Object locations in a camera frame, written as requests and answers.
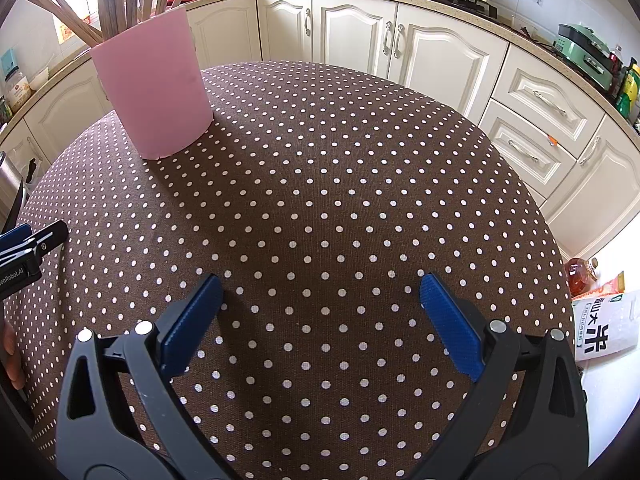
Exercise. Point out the cooking oil bottle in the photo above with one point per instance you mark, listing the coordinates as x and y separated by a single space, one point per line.
580 277

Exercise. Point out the green bottle yellow label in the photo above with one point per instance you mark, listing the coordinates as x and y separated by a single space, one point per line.
627 92

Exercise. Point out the glass jar white label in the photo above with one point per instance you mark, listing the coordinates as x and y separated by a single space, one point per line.
18 92

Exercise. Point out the person's left hand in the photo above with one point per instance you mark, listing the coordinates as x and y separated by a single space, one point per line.
10 360

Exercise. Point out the dark jar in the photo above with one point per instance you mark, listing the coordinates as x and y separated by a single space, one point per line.
4 107

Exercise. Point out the teal box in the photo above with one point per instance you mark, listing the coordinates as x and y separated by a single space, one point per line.
8 60

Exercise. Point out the pink cup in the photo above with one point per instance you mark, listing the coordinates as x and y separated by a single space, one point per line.
155 90

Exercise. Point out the green electric cooker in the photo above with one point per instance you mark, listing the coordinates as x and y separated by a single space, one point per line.
585 55

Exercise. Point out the cream lower cabinets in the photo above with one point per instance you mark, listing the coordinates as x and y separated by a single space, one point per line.
350 30

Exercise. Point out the brown polka-dot tablecloth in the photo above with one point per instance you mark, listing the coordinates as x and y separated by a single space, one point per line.
320 210

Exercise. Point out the silver rice cooker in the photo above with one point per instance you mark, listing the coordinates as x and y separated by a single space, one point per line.
10 185

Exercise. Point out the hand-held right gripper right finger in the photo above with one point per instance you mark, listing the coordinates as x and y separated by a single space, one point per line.
452 330

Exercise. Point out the white bowl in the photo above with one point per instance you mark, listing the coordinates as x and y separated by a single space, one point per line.
39 77

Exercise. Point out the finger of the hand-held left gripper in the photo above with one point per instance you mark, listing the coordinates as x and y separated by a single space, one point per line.
47 237

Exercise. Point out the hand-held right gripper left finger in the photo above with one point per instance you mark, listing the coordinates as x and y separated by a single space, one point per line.
192 325

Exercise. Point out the white rice bag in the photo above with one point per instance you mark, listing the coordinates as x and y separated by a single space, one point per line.
605 330

